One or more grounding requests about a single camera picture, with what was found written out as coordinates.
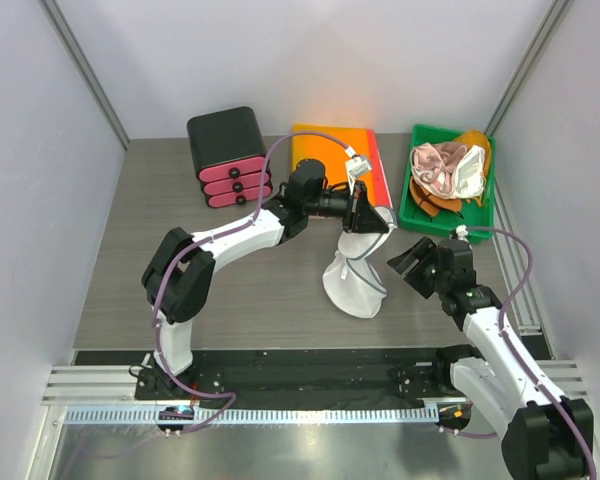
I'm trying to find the green plastic bin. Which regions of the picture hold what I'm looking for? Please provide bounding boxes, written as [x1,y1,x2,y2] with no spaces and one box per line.
[397,124,496,236]

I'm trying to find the black pink drawer box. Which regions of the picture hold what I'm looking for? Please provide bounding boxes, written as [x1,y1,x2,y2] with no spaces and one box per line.
[186,106,273,208]

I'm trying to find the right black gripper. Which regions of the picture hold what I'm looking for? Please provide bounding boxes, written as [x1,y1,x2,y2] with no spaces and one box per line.
[387,237,449,300]

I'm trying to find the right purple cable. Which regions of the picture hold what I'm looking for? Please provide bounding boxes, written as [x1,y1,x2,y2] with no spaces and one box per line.
[437,225,599,480]

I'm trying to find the mustard orange bra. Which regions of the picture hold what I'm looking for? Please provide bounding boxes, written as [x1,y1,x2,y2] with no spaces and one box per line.
[409,130,491,216]

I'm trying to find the orange folder stack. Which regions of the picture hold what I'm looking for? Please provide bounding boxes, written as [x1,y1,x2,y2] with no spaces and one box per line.
[291,123,393,208]

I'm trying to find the pink bra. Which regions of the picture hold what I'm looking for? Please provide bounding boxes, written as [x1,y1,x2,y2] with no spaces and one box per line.
[411,142,469,199]

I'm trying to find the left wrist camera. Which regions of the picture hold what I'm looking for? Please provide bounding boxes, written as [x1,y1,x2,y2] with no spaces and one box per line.
[345,154,372,189]

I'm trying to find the white slotted cable duct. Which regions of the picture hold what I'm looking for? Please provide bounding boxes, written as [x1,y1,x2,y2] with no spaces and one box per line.
[64,405,439,426]

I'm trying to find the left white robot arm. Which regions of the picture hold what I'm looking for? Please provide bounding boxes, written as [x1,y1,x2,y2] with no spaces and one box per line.
[141,156,397,399]

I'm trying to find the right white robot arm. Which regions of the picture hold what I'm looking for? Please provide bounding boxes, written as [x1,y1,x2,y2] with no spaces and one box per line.
[388,237,598,479]

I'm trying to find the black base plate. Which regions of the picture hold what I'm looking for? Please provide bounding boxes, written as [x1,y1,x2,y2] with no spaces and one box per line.
[135,345,476,410]

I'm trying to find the purple cable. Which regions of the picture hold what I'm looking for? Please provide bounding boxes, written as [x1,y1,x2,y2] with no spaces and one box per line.
[437,225,599,480]
[149,130,354,431]

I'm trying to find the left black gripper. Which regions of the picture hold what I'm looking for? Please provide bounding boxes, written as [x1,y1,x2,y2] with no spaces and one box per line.
[304,180,389,234]

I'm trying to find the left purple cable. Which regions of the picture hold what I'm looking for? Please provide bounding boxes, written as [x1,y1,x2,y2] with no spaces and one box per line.
[149,130,354,431]

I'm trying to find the white mesh laundry bag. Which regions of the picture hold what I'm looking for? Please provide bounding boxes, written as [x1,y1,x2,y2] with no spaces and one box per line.
[322,206,397,319]

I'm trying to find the white bra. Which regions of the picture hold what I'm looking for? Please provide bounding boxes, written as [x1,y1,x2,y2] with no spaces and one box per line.
[451,145,486,199]

